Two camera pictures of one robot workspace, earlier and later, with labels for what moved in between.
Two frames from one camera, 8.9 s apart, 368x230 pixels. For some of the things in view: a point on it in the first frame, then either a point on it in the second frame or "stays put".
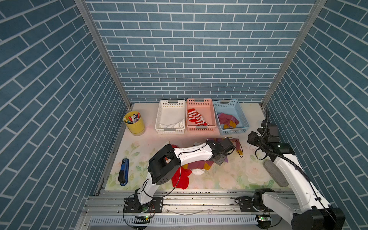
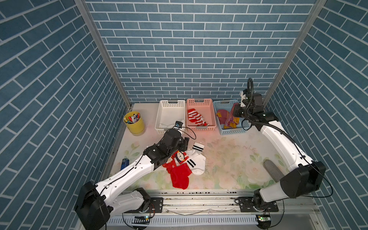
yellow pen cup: [133, 120] stays put
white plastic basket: [170, 117] stays put
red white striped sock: [195, 117] stays put
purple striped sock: [235, 141] → [232, 121]
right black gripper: [251, 136] → [236, 109]
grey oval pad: [276, 173] stays put
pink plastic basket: [200, 115] stays put
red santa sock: [180, 179] stays put
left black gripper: [222, 160] → [184, 143]
